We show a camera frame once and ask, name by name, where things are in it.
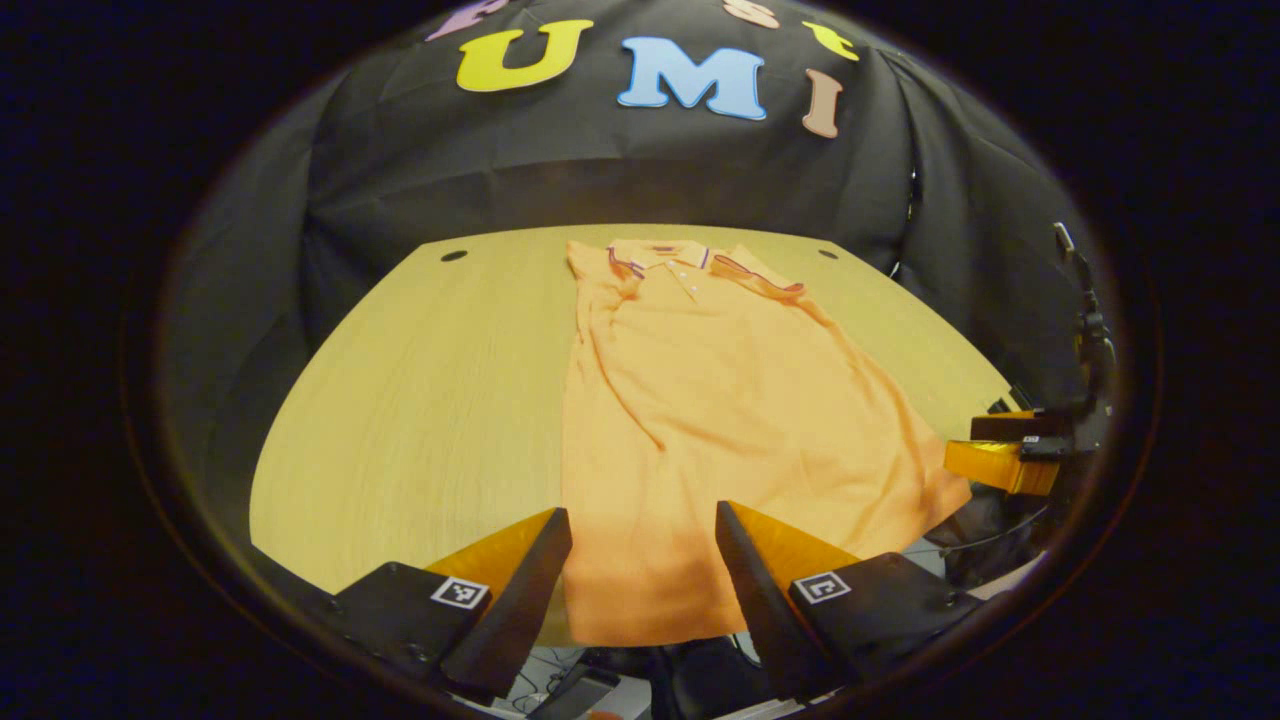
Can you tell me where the orange T-shirt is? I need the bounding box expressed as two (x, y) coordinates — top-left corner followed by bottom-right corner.
(560, 238), (973, 646)

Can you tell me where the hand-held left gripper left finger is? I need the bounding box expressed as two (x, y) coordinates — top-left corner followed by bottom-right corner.
(330, 507), (573, 698)

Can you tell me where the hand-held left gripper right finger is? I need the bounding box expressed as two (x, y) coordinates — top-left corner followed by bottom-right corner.
(715, 500), (986, 701)

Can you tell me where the black backdrop cloth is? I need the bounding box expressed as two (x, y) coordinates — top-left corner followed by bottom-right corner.
(160, 0), (1111, 521)

